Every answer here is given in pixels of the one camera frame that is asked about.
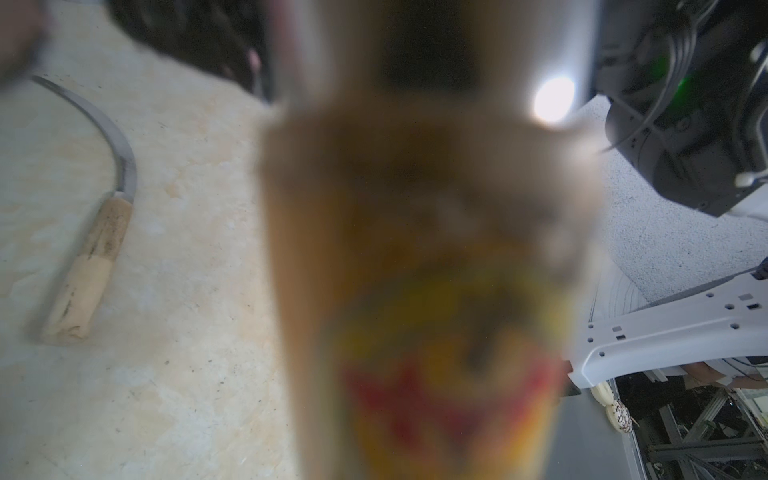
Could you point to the small sickle wooden handle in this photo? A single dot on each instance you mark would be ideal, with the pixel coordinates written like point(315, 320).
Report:
point(430, 208)
point(85, 283)

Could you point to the pink fluffy rag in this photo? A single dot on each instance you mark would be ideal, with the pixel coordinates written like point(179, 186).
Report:
point(25, 26)

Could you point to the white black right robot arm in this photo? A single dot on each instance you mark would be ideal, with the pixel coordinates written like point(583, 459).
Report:
point(687, 87)

